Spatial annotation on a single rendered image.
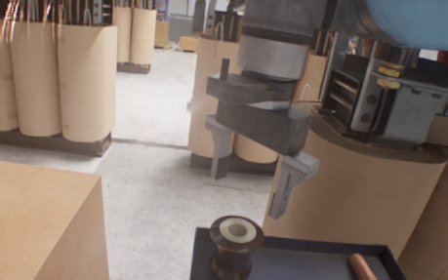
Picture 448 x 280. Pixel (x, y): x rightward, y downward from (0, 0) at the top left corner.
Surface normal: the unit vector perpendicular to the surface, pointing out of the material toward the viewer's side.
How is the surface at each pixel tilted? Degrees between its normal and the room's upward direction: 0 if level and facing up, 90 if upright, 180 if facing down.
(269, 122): 90
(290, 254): 0
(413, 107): 90
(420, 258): 90
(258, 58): 91
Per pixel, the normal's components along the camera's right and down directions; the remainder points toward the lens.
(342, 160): -0.57, 0.26
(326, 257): 0.14, -0.91
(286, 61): 0.24, 0.41
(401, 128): 0.03, 0.40
